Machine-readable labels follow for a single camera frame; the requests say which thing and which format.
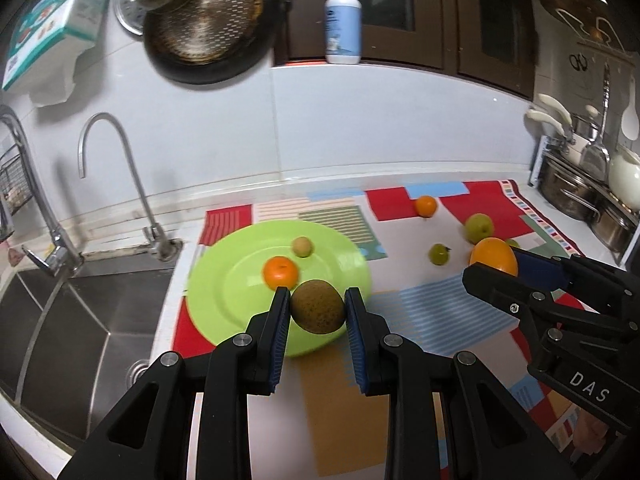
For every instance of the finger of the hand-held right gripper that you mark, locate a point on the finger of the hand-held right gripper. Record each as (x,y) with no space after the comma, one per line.
(540,271)
(500,292)

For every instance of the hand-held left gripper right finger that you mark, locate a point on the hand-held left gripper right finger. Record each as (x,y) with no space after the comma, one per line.
(356,340)

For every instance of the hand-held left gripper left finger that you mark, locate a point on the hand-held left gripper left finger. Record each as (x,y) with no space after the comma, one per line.
(281,330)

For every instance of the large orange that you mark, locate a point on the large orange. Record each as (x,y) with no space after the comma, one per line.
(492,257)

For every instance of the brown round fruit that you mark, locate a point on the brown round fruit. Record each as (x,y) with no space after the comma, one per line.
(317,307)

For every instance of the green plate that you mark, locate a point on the green plate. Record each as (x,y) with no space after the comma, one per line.
(230,285)

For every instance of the yellow-green apple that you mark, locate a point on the yellow-green apple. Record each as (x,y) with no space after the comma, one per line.
(478,227)

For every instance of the small green fruit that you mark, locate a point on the small green fruit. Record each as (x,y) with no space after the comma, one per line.
(439,254)

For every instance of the small orange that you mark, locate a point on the small orange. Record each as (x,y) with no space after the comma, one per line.
(426,206)

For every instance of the tangerine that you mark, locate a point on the tangerine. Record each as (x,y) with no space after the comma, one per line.
(280,271)

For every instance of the colourful patterned mat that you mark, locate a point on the colourful patterned mat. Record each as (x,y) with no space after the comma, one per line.
(330,410)

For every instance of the small beige fruit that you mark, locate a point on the small beige fruit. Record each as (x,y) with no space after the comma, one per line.
(302,247)

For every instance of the white blue-edged board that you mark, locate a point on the white blue-edged board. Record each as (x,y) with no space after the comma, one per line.
(539,160)

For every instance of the white jug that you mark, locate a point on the white jug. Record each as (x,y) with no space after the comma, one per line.
(625,180)

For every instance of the hanging metal spatula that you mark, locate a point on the hanging metal spatula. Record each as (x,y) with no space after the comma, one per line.
(595,157)

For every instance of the small steel pot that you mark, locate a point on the small steel pot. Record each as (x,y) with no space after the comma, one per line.
(585,127)

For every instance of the white spatula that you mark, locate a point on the white spatula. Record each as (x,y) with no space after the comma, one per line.
(631,117)

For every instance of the thin gooseneck faucet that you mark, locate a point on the thin gooseneck faucet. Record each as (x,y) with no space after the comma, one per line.
(145,200)

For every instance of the steel sink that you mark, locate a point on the steel sink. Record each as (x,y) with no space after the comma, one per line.
(75,340)

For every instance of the black scissors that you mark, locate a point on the black scissors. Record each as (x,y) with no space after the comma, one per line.
(577,62)

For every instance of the large chrome faucet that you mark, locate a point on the large chrome faucet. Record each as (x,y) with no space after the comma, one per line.
(55,245)

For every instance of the black frying pan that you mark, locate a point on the black frying pan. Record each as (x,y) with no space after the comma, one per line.
(210,30)

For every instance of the white pump bottle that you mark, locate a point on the white pump bottle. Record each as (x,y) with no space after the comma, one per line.
(343,25)

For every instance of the teal tissue box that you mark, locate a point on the teal tissue box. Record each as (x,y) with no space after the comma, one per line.
(55,15)

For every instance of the dark brown window frame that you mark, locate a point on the dark brown window frame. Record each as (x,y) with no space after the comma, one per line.
(440,20)

